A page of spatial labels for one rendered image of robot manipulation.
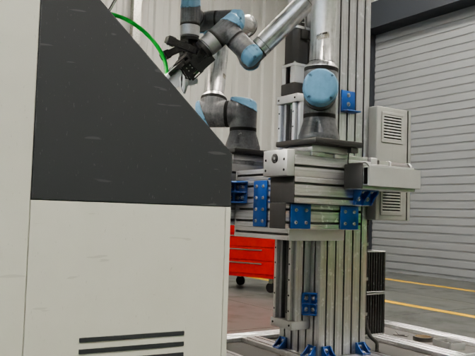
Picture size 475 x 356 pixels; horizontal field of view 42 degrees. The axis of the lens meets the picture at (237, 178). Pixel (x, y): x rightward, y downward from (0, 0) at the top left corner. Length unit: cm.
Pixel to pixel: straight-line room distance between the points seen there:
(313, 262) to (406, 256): 675
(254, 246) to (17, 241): 474
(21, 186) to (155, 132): 39
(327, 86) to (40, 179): 97
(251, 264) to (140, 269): 456
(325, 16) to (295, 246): 87
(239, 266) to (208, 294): 451
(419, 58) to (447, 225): 241
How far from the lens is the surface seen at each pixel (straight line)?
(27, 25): 172
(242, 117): 261
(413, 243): 907
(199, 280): 182
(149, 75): 178
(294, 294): 243
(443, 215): 874
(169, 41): 216
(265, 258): 618
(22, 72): 169
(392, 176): 223
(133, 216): 173
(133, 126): 174
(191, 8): 238
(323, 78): 208
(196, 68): 216
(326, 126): 220
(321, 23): 216
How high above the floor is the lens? 77
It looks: 3 degrees up
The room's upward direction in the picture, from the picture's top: 2 degrees clockwise
